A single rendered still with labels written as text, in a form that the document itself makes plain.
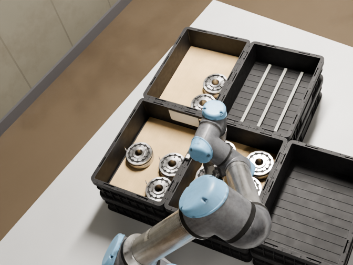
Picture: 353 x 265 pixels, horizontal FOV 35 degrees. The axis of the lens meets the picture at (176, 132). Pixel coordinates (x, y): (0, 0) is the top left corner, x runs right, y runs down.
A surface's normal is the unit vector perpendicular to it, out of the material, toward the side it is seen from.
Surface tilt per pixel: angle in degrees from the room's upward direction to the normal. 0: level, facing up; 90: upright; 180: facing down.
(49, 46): 90
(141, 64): 0
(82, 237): 0
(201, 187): 40
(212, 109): 7
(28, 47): 90
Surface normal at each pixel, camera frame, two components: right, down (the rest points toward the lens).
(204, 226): -0.32, 0.64
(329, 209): -0.18, -0.58
